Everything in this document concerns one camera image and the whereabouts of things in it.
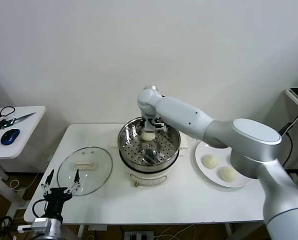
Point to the white electric cooker pot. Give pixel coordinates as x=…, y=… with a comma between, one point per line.
x=149, y=178

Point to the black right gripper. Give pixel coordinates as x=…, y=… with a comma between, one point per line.
x=150, y=127

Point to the perforated steel steamer basket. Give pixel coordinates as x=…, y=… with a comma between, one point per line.
x=149, y=160

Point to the white round plate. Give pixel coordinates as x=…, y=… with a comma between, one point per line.
x=204, y=175

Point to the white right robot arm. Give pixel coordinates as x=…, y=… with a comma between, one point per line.
x=239, y=135

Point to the round glass pot lid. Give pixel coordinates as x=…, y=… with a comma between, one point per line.
x=96, y=177

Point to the white side table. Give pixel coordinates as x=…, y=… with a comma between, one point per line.
x=26, y=137

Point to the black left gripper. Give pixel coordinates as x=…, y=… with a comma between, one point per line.
x=55, y=200

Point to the white steamed baozi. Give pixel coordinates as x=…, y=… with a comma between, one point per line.
x=148, y=136
x=228, y=174
x=210, y=161

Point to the small green circuit board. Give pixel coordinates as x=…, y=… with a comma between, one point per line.
x=4, y=124

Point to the blue computer mouse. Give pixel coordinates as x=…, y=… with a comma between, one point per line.
x=10, y=137

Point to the white table control box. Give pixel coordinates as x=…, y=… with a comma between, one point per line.
x=97, y=228

